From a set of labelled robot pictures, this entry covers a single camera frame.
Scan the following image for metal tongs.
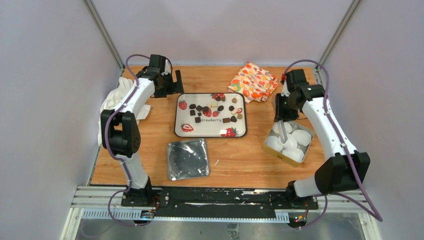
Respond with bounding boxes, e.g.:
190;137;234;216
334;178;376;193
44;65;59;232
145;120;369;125
278;120;288;144

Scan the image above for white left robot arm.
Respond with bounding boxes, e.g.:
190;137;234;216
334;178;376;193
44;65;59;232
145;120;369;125
100;54;184;207

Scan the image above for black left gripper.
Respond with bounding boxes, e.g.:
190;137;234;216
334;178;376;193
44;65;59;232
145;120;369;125
154;70;184;99

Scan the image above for white cloth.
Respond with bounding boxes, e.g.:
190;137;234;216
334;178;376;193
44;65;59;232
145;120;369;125
97;76;153;147

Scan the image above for orange floral cloth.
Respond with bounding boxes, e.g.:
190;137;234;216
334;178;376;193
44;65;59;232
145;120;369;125
227;61;278;103

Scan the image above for silver tin lid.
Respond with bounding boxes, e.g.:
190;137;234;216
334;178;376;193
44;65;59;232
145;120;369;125
167;138;211;181

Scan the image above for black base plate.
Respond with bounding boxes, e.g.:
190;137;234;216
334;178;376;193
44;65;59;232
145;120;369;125
121;186;318;219

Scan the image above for white paper cup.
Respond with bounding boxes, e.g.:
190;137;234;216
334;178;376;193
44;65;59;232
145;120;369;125
291;129;313;147
272;122;293;134
282;148;305;163
265;135;284;152
282;134;298;149

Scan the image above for yellow tin box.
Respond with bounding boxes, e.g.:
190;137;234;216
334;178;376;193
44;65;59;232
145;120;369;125
262;121;315;167

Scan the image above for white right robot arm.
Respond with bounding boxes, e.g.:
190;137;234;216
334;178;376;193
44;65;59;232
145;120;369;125
274;69;371;209

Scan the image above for strawberry print tray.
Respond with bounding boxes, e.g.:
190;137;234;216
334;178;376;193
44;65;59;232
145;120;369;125
174;92;248;138

